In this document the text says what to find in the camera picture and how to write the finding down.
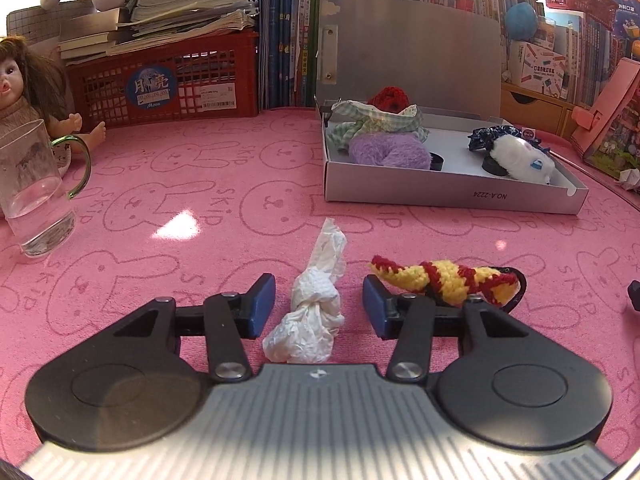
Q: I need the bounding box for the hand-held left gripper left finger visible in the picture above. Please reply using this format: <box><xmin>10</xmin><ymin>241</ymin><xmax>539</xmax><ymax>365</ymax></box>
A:
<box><xmin>112</xmin><ymin>273</ymin><xmax>277</xmax><ymax>383</ymax></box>

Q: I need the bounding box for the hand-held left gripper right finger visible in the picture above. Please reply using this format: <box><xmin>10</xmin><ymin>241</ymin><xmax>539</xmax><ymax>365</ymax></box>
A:
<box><xmin>362</xmin><ymin>275</ymin><xmax>531</xmax><ymax>381</ymax></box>

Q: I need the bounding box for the white tissue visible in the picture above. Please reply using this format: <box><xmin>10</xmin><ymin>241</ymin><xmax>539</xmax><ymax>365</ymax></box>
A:
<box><xmin>262</xmin><ymin>217</ymin><xmax>347</xmax><ymax>365</ymax></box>

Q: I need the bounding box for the yellow red crochet pouch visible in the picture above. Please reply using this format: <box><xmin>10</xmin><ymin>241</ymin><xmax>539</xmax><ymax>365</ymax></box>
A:
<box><xmin>369</xmin><ymin>255</ymin><xmax>526</xmax><ymax>311</ymax></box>

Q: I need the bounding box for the purple plush toy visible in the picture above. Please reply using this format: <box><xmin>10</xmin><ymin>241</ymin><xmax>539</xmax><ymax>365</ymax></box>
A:
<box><xmin>348</xmin><ymin>132</ymin><xmax>433</xmax><ymax>171</ymax></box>

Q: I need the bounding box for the white plush toy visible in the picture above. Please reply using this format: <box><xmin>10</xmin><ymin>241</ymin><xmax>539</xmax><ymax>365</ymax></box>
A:
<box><xmin>489</xmin><ymin>135</ymin><xmax>557</xmax><ymax>186</ymax></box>

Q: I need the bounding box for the green checked cloth pouch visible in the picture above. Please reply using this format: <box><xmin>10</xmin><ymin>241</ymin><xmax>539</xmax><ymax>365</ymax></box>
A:
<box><xmin>327</xmin><ymin>101</ymin><xmax>431</xmax><ymax>153</ymax></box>

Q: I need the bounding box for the red knitted pouch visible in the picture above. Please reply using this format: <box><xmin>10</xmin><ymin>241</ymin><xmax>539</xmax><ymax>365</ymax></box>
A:
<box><xmin>369</xmin><ymin>87</ymin><xmax>410</xmax><ymax>113</ymax></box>

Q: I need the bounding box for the grey cardboard file box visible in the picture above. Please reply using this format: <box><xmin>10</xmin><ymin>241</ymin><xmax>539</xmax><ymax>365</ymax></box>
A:
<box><xmin>315</xmin><ymin>0</ymin><xmax>590</xmax><ymax>216</ymax></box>

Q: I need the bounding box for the pink bunny print tablecloth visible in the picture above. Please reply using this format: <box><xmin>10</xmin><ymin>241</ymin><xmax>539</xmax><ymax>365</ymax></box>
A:
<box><xmin>0</xmin><ymin>107</ymin><xmax>640</xmax><ymax>466</ymax></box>

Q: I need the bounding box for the pink triangular toy box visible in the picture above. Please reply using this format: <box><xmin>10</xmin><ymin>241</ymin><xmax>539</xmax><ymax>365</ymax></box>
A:
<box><xmin>570</xmin><ymin>57</ymin><xmax>640</xmax><ymax>181</ymax></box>

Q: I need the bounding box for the wooden drawer organiser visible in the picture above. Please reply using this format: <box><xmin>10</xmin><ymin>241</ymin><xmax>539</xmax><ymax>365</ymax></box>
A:
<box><xmin>500</xmin><ymin>80</ymin><xmax>583</xmax><ymax>138</ymax></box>

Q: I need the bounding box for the white printed carton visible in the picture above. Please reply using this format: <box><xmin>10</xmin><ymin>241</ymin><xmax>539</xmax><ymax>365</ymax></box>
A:
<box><xmin>507</xmin><ymin>40</ymin><xmax>571</xmax><ymax>98</ymax></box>

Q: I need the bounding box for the clear glass mug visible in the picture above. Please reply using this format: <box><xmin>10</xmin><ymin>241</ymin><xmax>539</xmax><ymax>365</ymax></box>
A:
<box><xmin>0</xmin><ymin>119</ymin><xmax>93</xmax><ymax>258</ymax></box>

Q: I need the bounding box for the row of blue workbooks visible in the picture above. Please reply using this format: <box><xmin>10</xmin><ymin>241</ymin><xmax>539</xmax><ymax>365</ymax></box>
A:
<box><xmin>257</xmin><ymin>0</ymin><xmax>326</xmax><ymax>108</ymax></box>

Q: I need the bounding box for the blue robot toy box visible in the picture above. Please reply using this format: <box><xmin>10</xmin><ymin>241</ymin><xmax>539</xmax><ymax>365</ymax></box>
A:
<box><xmin>612</xmin><ymin>0</ymin><xmax>640</xmax><ymax>61</ymax></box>

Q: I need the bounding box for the blue plush ball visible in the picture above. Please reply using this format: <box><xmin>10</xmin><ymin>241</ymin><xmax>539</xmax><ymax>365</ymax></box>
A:
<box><xmin>504</xmin><ymin>2</ymin><xmax>538</xmax><ymax>43</ymax></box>

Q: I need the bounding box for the small red plastic basket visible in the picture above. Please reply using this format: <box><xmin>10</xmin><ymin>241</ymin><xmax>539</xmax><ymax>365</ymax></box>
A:
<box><xmin>542</xmin><ymin>0</ymin><xmax>618</xmax><ymax>31</ymax></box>

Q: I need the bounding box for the stack of worn books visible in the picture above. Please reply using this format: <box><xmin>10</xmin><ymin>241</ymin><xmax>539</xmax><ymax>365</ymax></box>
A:
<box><xmin>57</xmin><ymin>0</ymin><xmax>258</xmax><ymax>66</ymax></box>

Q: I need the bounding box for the brown haired doll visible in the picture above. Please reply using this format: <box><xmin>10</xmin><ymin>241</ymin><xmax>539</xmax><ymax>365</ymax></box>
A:
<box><xmin>0</xmin><ymin>35</ymin><xmax>108</xmax><ymax>161</ymax></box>

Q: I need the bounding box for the grey grid board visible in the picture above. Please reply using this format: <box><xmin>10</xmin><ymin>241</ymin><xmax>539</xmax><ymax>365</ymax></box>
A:
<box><xmin>6</xmin><ymin>5</ymin><xmax>66</xmax><ymax>41</ymax></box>

